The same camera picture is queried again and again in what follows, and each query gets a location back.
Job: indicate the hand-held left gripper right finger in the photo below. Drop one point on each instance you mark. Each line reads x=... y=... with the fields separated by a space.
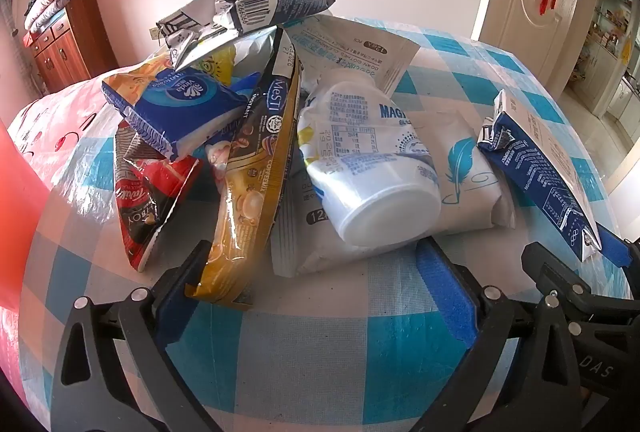
x=445 y=292

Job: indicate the pink printed blanket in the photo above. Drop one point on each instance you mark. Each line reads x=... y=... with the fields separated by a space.
x=45 y=121

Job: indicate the yellow hanging sign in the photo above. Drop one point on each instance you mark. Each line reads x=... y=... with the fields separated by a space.
x=625 y=50

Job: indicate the blue milk carton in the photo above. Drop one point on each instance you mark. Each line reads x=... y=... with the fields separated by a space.
x=535 y=161

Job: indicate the wall socket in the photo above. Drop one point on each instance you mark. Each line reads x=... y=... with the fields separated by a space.
x=156 y=33

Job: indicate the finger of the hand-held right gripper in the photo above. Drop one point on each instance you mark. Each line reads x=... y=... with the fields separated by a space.
x=617 y=247
x=565 y=272

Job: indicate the wooden cabinet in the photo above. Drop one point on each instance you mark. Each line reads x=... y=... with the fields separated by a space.
x=70 y=46

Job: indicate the white door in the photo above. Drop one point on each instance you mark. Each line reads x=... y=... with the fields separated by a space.
x=520 y=26

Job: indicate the white wipes pouch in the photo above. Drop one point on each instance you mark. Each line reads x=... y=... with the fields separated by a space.
x=305 y=232
x=350 y=46

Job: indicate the white plastic bottle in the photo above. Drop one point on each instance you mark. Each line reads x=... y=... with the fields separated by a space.
x=365 y=161

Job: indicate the orange plastic bucket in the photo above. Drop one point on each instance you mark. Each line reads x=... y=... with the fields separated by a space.
x=15 y=212

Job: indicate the gold coffee mix packet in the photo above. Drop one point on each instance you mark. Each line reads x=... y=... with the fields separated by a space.
x=245 y=212

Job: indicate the white feather print packet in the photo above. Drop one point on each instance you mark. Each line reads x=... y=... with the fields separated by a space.
x=470 y=171

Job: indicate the blue tissue packet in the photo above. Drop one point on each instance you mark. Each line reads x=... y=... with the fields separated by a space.
x=180 y=106

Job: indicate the kitchen shelves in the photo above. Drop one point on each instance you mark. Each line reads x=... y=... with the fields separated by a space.
x=612 y=16

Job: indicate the red black snack wrapper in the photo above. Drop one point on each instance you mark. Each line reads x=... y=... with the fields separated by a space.
x=145 y=212

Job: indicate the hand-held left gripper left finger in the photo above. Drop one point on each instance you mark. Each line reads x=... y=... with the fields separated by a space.
x=180 y=302

